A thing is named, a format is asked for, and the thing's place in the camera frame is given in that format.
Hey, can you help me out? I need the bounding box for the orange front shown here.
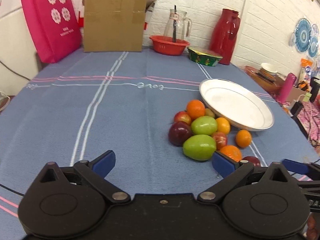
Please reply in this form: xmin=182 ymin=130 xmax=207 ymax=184
xmin=219 ymin=145 xmax=242 ymax=162

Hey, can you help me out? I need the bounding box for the dark red plum front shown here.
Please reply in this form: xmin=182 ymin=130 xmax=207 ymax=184
xmin=243 ymin=156 xmax=261 ymax=167

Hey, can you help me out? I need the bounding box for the dark red plum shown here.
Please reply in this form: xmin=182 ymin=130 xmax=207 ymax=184
xmin=243 ymin=156 xmax=261 ymax=167
xmin=168 ymin=121 xmax=193 ymax=146

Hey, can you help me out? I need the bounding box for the red apple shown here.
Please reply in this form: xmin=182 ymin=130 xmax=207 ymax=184
xmin=174 ymin=111 xmax=192 ymax=126
xmin=212 ymin=132 xmax=228 ymax=151

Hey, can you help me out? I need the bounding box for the small orange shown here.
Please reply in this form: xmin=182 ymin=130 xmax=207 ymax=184
xmin=235 ymin=129 xmax=252 ymax=148

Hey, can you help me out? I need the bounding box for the green apple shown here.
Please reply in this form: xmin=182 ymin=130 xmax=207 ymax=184
xmin=182 ymin=134 xmax=216 ymax=161
xmin=191 ymin=116 xmax=217 ymax=136

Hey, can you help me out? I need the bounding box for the yellow orange citrus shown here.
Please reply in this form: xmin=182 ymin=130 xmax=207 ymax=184
xmin=216 ymin=117 xmax=231 ymax=135

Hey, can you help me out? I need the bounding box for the brown kiwi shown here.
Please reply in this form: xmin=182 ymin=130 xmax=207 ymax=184
xmin=204 ymin=108 xmax=215 ymax=119

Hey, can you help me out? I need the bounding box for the large orange back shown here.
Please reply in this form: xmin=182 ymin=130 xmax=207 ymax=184
xmin=186 ymin=100 xmax=206 ymax=120

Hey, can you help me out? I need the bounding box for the white round plate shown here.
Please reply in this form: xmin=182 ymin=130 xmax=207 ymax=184
xmin=199 ymin=79 xmax=274 ymax=131

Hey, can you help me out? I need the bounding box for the blue striped tablecloth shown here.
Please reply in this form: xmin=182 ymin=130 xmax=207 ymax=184
xmin=1 ymin=49 xmax=318 ymax=239

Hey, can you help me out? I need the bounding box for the pink thermos bottle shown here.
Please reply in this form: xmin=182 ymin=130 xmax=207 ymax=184
xmin=277 ymin=73 xmax=297 ymax=105

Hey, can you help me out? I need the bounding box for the brown wooden bowl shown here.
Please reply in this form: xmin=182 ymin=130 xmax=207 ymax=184
xmin=244 ymin=66 xmax=283 ymax=94

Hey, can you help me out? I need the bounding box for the green foil bowl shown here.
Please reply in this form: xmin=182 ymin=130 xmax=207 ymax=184
xmin=187 ymin=46 xmax=222 ymax=67

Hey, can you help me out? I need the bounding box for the blue paper fan decoration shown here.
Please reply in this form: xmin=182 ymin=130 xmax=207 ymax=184
xmin=289 ymin=18 xmax=319 ymax=59

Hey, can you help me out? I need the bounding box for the red thermos jug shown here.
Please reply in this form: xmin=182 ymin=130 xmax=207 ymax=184
xmin=209 ymin=9 xmax=241 ymax=65

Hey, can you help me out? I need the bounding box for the red plastic basin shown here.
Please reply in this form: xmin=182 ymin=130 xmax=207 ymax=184
xmin=149 ymin=35 xmax=190 ymax=56

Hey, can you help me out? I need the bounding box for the brown cardboard box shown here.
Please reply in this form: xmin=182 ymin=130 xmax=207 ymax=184
xmin=83 ymin=0 xmax=146 ymax=52

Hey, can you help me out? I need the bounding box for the pink gift bag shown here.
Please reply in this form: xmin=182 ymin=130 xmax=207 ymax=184
xmin=21 ymin=0 xmax=81 ymax=63

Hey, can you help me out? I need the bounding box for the clear glass pitcher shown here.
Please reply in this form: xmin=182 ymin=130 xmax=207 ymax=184
xmin=164 ymin=6 xmax=193 ymax=42

